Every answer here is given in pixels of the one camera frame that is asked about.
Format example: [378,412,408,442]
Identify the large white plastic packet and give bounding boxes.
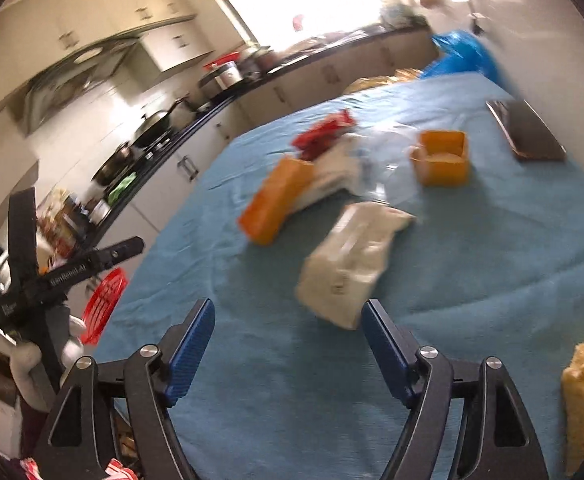
[294,201,417,331]

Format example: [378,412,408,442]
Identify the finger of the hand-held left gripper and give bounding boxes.
[39,236,146,292]
[8,187,40,291]

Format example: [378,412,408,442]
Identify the dark pot with lid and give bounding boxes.
[242,45,279,80]

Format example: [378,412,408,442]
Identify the white lower cabinets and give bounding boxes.
[97,35,437,241]

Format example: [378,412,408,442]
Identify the white cabinets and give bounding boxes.
[0,0,217,73]
[97,35,437,241]

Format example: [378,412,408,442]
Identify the white upper cabinets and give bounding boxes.
[0,0,217,73]

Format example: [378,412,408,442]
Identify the red snack packet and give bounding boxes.
[292,110,357,161]

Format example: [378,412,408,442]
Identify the blue tablecloth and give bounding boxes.
[89,71,584,480]

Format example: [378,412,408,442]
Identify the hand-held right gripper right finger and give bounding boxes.
[361,299,550,480]

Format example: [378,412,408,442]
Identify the green cloth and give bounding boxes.
[107,172,138,203]

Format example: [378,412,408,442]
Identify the red plastic basket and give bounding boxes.
[79,267,129,346]

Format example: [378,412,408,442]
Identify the clear plastic wrapper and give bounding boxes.
[352,125,423,206]

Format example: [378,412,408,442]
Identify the orange snack packet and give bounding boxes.
[237,155,315,246]

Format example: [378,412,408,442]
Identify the group of condiment bottles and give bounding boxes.
[37,187,98,261]

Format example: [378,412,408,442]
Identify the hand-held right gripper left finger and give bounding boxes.
[32,298,216,480]

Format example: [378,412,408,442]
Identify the blue plastic bag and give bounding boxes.
[419,29,515,96]

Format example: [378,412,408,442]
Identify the red bowl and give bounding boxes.
[203,52,243,70]

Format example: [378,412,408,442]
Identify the small white packet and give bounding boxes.
[292,135,367,211]

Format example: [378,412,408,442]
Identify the person's left hand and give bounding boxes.
[9,314,89,402]

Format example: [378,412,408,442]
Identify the yellow plastic bag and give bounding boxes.
[344,67,423,95]

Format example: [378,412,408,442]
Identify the steel range hood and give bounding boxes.
[7,35,143,133]

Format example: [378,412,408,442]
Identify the orange plastic box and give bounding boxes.
[409,130,471,187]

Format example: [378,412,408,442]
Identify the steel rice cooker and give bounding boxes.
[199,60,245,98]

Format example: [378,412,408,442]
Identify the black wok with lid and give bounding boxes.
[132,102,197,147]

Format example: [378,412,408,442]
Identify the black frying pan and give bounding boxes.
[91,142,138,186]

